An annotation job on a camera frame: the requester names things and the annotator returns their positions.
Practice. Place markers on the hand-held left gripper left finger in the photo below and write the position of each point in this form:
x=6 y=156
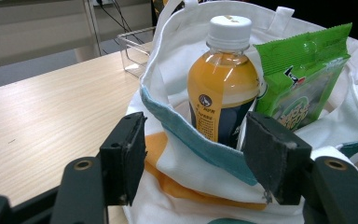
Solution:
x=124 y=155

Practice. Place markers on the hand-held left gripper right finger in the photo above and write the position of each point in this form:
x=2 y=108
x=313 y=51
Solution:
x=276 y=158

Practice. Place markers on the white green orange tote bag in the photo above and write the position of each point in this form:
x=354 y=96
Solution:
x=199 y=174

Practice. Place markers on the green snack packet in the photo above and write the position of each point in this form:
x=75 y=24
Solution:
x=298 y=71

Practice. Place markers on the orange juice bottle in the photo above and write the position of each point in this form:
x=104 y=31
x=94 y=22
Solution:
x=222 y=87

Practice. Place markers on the clear plastic bin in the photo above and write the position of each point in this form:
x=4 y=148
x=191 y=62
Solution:
x=135 y=53

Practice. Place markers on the yellow black chip bag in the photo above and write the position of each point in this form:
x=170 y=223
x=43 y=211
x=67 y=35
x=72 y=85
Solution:
x=161 y=4

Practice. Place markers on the beige wooden desk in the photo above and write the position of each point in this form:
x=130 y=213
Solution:
x=34 y=34

